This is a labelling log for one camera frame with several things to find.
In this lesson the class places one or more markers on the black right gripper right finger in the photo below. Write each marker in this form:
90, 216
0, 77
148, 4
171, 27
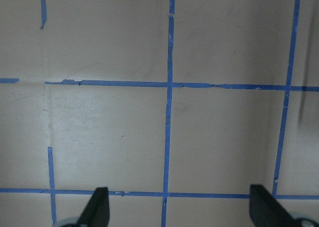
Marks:
265, 210

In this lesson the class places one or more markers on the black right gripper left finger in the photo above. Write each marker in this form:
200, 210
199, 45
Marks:
97, 211

